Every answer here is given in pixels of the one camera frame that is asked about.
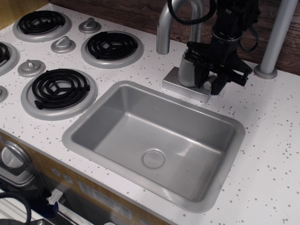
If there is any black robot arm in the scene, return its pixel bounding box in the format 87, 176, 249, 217
185, 0, 261, 95

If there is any grey vertical support pole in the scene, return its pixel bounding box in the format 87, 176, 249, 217
254, 0, 298, 80

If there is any front right stove burner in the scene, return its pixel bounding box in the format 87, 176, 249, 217
21, 69, 98, 121

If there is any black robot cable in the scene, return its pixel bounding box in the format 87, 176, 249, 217
166, 0, 216, 25

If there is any grey toy sink basin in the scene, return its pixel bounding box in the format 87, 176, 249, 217
62, 81, 246, 212

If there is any back left stove burner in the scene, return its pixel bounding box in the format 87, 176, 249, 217
13, 10, 72, 43

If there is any grey stove knob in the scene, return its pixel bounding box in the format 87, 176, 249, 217
78, 17, 102, 34
17, 60, 45, 78
51, 36, 76, 54

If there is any left edge stove burner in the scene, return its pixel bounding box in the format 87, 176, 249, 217
0, 42, 19, 76

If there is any back right stove burner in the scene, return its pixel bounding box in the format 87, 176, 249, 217
81, 31, 143, 69

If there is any grey stove knob front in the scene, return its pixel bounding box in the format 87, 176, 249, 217
17, 60, 45, 78

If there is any blue clamp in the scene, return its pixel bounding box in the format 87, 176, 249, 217
45, 202, 59, 218

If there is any grey toy faucet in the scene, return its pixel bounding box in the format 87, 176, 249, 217
156, 0, 211, 103

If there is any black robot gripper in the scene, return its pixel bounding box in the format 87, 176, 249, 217
186, 32, 252, 95

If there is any grey stove knob back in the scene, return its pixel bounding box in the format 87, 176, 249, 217
78, 17, 102, 34

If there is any black cable lower left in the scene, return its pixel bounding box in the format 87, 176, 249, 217
0, 191, 32, 223

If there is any grey stove knob middle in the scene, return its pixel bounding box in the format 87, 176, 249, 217
51, 36, 76, 54

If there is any grey faucet lever handle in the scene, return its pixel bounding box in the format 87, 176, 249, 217
203, 72, 217, 90

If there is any grey round oven dial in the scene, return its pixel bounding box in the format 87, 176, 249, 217
0, 141, 31, 175

